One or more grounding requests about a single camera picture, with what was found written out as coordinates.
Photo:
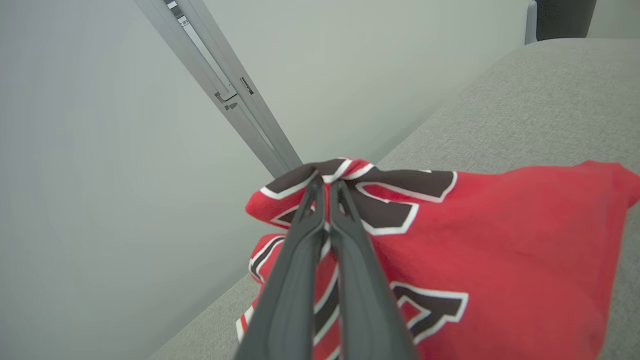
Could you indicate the red basketball jersey black lettering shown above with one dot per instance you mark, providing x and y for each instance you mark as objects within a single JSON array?
[{"x": 525, "y": 250}]

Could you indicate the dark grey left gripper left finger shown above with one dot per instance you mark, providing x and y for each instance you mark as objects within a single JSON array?
[{"x": 290, "y": 290}]

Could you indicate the grey partition post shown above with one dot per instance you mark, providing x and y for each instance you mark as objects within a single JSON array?
[{"x": 235, "y": 100}]

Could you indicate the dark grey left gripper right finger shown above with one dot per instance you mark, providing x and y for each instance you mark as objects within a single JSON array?
[{"x": 365, "y": 300}]

